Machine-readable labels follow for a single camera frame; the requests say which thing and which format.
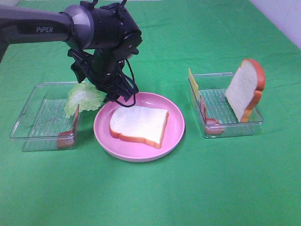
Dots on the clear right plastic container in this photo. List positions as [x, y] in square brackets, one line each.
[212, 87]

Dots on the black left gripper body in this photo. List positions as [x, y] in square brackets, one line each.
[105, 72]

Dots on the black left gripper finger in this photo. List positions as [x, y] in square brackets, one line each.
[110, 97]
[80, 75]

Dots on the pink bacon strip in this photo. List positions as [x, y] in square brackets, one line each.
[68, 139]

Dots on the clear left plastic container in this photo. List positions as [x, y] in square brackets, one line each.
[43, 118]

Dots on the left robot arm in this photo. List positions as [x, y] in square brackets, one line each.
[101, 41]

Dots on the wavy bacon strip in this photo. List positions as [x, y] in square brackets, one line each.
[211, 127]

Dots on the yellow cheese slice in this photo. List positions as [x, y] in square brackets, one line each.
[193, 84]

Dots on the green lettuce leaf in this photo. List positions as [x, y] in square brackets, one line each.
[84, 95]

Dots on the white toast bread slice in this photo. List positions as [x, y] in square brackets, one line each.
[139, 124]

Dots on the clear plastic container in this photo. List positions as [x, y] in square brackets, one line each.
[212, 87]
[43, 118]

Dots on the upright toast bread slice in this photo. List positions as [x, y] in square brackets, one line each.
[245, 89]

